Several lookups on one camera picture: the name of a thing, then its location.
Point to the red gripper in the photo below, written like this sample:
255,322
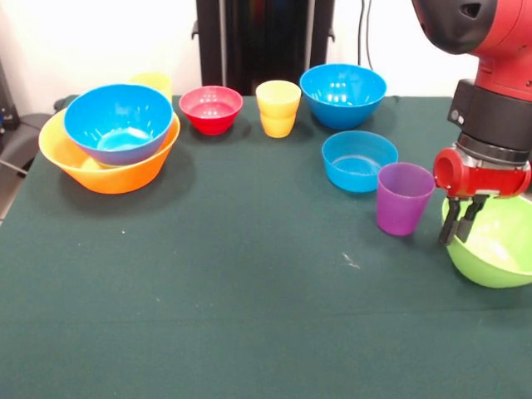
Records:
482,178

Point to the large green bowl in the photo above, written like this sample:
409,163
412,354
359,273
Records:
498,257

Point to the small blue ridged bowl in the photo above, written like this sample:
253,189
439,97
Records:
353,170

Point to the large blue bowl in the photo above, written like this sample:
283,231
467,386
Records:
343,104
120,124

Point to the yellow cup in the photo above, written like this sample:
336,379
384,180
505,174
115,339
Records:
278,108

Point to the large orange bowl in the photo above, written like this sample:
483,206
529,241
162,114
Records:
120,180

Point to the purple cup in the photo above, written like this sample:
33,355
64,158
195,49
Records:
403,208

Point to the dark green tablecloth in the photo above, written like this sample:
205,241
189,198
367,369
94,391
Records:
249,291

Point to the black robot column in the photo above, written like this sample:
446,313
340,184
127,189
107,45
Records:
266,45

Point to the small red bowl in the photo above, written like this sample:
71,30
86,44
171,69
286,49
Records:
212,112

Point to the translucent yellow-green cup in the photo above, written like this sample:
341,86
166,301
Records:
160,81

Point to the black robot pedestal leg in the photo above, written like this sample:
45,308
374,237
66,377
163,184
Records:
16,141

